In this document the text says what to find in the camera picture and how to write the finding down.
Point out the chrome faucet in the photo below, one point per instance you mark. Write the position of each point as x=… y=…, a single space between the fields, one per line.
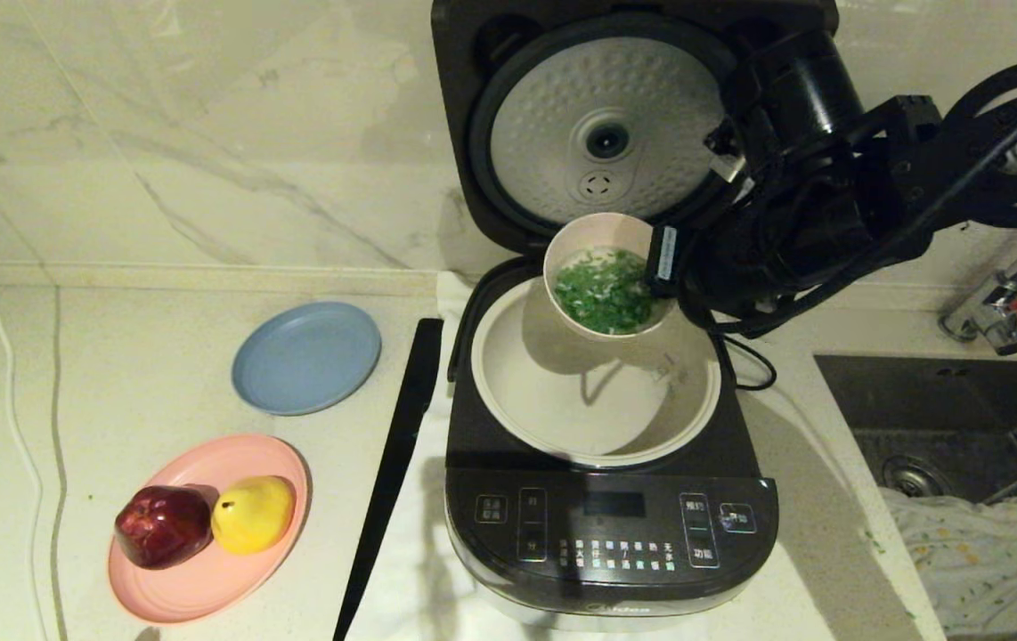
x=994 y=312

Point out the green grains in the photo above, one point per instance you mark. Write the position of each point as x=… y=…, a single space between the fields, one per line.
x=606 y=298

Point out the pink plate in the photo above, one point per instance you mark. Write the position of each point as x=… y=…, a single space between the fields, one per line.
x=206 y=588

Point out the black rice cooker body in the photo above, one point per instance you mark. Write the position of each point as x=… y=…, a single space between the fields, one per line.
x=615 y=534

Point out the white inner cooking pot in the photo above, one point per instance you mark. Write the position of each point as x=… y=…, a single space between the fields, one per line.
x=562 y=409

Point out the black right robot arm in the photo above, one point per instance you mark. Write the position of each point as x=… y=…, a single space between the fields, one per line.
x=807 y=89

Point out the dark red apple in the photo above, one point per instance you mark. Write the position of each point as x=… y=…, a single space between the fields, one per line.
x=161 y=527

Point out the blue plate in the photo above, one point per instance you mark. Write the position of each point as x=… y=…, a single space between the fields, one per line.
x=305 y=358

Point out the long black flat bar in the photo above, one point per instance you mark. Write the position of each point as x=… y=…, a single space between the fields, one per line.
x=400 y=427

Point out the black rice cooker lid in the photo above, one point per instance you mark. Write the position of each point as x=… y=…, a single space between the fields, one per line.
x=580 y=89

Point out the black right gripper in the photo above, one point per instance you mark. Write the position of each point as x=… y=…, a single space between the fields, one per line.
x=740 y=263

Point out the yellow pear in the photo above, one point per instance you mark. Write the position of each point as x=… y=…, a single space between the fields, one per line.
x=252 y=516

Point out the round steel sink drain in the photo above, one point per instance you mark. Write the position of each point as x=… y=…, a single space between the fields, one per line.
x=914 y=476

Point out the pink bowl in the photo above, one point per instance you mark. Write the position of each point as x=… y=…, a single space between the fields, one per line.
x=602 y=230

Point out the white speckled cloth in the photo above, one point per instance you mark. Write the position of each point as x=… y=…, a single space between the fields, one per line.
x=980 y=561

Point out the stainless steel sink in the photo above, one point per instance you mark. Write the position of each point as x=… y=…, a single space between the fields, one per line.
x=918 y=401

